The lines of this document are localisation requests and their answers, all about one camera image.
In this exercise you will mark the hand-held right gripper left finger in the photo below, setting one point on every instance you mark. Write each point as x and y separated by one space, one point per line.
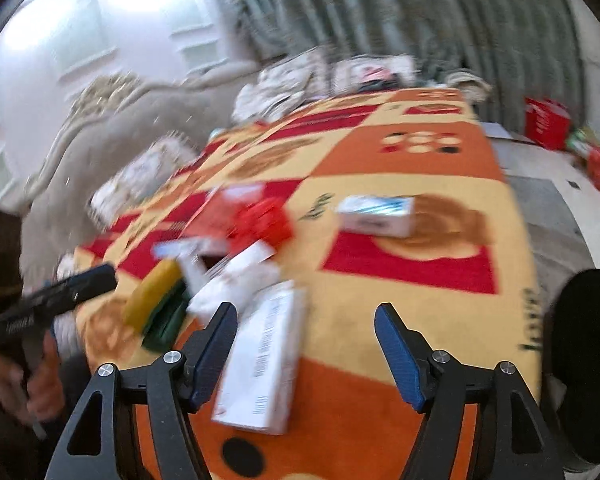
212 355

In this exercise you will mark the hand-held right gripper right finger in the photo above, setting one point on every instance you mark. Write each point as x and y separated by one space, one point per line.
400 355

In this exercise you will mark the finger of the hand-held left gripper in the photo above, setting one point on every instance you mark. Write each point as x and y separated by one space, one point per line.
85 282

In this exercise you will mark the long white box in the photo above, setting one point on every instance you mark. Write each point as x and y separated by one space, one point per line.
265 360

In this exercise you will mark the green scouring pad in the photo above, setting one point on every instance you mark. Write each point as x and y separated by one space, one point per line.
167 325

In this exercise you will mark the yellow sponge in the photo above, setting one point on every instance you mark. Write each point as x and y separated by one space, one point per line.
150 295

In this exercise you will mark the white plastic bag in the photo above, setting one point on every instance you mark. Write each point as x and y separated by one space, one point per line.
235 280

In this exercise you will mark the black trash bin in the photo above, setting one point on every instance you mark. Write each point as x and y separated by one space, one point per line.
585 360

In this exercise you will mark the person's left hand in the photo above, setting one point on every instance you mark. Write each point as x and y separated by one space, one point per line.
45 385

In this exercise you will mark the orange red printed blanket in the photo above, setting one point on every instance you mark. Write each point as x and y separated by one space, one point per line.
405 310

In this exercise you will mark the light blue toothpaste box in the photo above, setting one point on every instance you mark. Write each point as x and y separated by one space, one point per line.
190 250

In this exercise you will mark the embroidered bolster cushion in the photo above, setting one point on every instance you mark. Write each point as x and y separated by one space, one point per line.
140 175

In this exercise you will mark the red crumpled wrapper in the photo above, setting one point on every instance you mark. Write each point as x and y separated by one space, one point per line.
262 222

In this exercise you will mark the small white blue box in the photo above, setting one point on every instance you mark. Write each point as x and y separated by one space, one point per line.
375 215

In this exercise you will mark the grey tufted sofa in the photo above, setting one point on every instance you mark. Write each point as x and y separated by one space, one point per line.
130 125

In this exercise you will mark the grey patterned rug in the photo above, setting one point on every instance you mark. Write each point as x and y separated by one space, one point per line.
545 230

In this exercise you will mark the grey flat box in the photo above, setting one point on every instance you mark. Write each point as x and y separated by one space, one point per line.
500 132

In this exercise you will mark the folded white quilt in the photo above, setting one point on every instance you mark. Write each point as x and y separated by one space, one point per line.
270 90

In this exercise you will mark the red box by curtain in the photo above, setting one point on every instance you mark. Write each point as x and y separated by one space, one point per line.
547 120

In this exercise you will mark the beige fringed armrest cover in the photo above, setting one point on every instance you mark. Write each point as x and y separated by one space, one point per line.
467 85

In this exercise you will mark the pink grey clothes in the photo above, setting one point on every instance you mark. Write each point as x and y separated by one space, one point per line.
380 75

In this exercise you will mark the green patterned curtain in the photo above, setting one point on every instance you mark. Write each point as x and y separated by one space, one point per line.
380 10

